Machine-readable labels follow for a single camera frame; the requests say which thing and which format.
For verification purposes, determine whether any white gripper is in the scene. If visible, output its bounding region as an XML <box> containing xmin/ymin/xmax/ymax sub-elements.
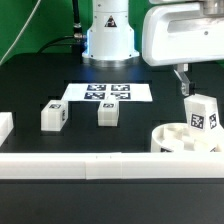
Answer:
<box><xmin>142</xmin><ymin>2</ymin><xmax>224</xmax><ymax>96</ymax></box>

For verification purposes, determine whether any white round stool seat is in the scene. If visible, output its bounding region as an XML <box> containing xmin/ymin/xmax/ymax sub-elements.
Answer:
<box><xmin>151</xmin><ymin>123</ymin><xmax>224</xmax><ymax>153</ymax></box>

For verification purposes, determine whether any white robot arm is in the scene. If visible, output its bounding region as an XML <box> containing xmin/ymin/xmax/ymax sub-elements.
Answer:
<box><xmin>82</xmin><ymin>0</ymin><xmax>224</xmax><ymax>96</ymax></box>

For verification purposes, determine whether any white AprilTag marker sheet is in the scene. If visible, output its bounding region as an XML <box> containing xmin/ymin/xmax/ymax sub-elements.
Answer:
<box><xmin>62</xmin><ymin>83</ymin><xmax>153</xmax><ymax>102</ymax></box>

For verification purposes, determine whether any white front fence bar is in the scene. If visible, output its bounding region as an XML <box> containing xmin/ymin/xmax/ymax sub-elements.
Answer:
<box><xmin>0</xmin><ymin>152</ymin><xmax>224</xmax><ymax>180</ymax></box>

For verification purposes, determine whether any white left fence block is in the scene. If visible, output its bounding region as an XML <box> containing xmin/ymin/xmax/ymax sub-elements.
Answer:
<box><xmin>0</xmin><ymin>112</ymin><xmax>14</xmax><ymax>147</ymax></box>

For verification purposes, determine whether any black cable vertical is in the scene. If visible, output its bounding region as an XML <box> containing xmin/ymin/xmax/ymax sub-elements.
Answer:
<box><xmin>72</xmin><ymin>0</ymin><xmax>82</xmax><ymax>29</ymax></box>

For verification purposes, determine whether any black cable horizontal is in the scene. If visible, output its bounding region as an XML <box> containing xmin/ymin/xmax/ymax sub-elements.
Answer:
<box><xmin>37</xmin><ymin>33</ymin><xmax>88</xmax><ymax>54</ymax></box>

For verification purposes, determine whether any grey thin cable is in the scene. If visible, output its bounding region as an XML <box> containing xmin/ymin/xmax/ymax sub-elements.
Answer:
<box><xmin>0</xmin><ymin>0</ymin><xmax>43</xmax><ymax>66</ymax></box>

